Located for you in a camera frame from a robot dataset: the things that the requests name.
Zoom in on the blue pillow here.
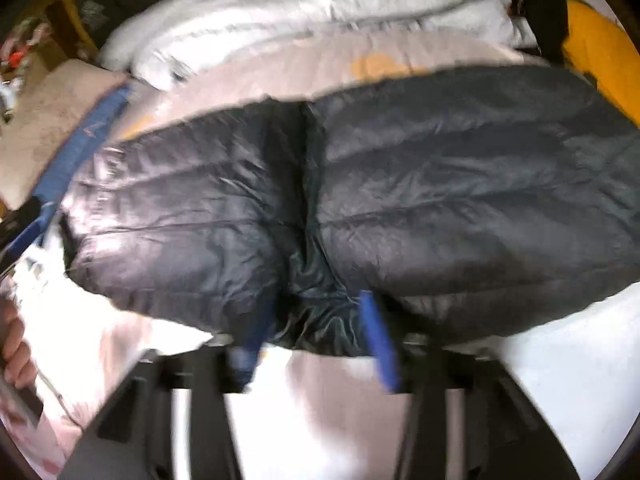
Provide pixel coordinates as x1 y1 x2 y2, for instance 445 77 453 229
27 82 132 238

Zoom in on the black puffer down jacket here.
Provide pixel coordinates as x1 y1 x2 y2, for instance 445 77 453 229
61 65 639 356

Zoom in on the person's left hand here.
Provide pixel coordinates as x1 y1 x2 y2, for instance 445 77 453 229
1 297 38 389

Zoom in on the light grey rumpled duvet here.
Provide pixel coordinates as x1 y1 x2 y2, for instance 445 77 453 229
99 0 537 91

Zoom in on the beige pink pillow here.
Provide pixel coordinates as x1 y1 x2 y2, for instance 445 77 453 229
0 60 128 209

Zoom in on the orange body pillow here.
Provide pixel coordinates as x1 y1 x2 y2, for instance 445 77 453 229
562 0 639 122

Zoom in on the black garment by headboard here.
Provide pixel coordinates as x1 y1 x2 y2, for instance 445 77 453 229
510 0 568 66

